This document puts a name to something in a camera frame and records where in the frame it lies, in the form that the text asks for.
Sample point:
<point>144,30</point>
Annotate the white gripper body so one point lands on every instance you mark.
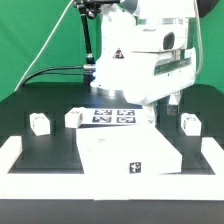
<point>173,103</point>

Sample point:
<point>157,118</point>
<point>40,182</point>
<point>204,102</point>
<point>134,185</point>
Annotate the sheet of fiducial tags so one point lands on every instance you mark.
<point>98,116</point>

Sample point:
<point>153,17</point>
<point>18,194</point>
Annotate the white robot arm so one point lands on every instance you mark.
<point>147,50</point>

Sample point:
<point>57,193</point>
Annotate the white U-shaped obstacle fence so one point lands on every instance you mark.
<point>85,187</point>

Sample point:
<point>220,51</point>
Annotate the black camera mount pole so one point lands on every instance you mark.
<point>87,10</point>

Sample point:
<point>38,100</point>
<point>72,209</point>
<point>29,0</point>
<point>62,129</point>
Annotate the white square tabletop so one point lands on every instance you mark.
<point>124,150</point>

